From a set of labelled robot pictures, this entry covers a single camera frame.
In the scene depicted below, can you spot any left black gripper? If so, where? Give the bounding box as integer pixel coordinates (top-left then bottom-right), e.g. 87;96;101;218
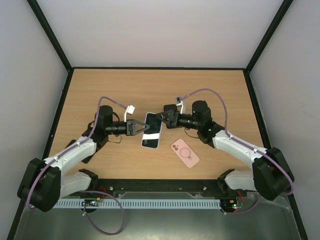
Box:
105;119;149;136

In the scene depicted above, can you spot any lavender phone case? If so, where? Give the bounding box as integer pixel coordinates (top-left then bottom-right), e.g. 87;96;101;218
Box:
140;111;163;150

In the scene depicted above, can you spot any pink phone case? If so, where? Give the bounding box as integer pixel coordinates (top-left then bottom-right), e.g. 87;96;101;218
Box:
170;138;200;168

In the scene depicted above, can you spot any black object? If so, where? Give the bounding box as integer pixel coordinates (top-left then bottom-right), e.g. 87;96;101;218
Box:
66;139;96;164

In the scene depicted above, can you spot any black phone case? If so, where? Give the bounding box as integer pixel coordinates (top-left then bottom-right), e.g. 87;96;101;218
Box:
163;104;178;112

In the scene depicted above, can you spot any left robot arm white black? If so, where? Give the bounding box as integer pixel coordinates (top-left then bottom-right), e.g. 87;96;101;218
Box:
17;105;150;212

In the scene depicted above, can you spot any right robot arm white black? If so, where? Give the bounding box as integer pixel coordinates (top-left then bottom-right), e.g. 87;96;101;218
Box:
156;100;294;201

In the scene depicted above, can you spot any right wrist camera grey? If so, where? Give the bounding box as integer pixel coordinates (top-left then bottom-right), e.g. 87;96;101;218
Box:
175;96;186;114

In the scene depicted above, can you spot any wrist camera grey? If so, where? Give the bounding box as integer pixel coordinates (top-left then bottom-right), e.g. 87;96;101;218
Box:
123;104;136;122
175;96;186;114

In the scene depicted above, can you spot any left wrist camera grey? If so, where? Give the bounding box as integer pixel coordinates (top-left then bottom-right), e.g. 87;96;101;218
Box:
123;104;136;122

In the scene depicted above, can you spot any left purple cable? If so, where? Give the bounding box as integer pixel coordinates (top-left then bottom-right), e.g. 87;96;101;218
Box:
24;96;128;211

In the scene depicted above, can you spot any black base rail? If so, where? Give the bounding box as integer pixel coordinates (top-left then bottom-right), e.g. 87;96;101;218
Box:
24;177;291;198

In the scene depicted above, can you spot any black aluminium frame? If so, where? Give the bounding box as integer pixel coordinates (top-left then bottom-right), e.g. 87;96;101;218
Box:
0;0;320;240

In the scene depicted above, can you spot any grey slotted cable duct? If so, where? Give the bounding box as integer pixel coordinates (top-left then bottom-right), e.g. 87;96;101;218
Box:
54;198;221;210

